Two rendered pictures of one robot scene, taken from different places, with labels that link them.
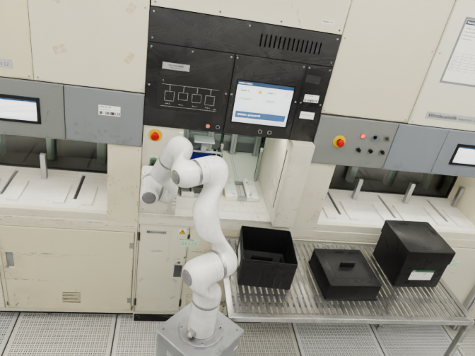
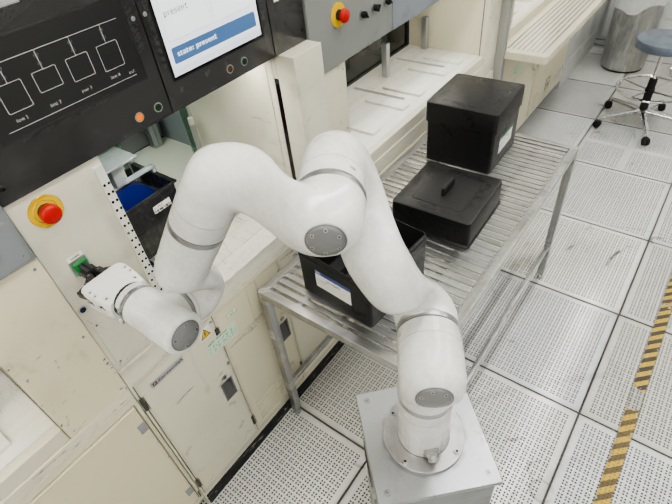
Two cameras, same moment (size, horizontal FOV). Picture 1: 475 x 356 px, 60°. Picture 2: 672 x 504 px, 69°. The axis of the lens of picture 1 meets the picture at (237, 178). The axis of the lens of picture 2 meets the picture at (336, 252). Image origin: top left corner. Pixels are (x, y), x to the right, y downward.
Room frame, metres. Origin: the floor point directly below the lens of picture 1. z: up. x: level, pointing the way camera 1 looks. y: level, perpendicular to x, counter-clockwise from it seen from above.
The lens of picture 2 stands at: (0.89, 0.48, 1.88)
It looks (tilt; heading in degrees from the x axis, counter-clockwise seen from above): 43 degrees down; 323
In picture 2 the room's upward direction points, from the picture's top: 7 degrees counter-clockwise
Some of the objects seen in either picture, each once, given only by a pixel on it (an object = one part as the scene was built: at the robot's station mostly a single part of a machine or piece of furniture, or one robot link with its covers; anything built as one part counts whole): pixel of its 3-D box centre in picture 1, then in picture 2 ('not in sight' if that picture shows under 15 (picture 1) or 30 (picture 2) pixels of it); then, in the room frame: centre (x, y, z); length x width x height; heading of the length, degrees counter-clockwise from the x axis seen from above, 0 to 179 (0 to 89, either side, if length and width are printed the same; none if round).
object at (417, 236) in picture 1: (411, 253); (473, 122); (1.92, -1.05, 0.89); 0.29 x 0.29 x 0.25; 14
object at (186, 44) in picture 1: (214, 166); (142, 199); (2.35, 0.16, 0.98); 0.95 x 0.88 x 1.95; 12
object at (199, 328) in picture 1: (203, 315); (424, 415); (1.23, 0.03, 0.85); 0.19 x 0.19 x 0.18
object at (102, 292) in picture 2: (151, 174); (118, 291); (1.72, 0.42, 1.20); 0.11 x 0.10 x 0.07; 12
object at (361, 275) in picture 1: (344, 271); (447, 198); (1.73, -0.66, 0.83); 0.29 x 0.29 x 0.13; 14
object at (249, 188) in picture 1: (239, 189); not in sight; (2.26, -0.03, 0.89); 0.22 x 0.21 x 0.04; 12
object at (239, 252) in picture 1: (265, 256); (362, 261); (1.70, -0.22, 0.85); 0.28 x 0.28 x 0.17; 7
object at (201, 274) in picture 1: (203, 281); (429, 374); (1.21, 0.06, 1.07); 0.19 x 0.12 x 0.24; 135
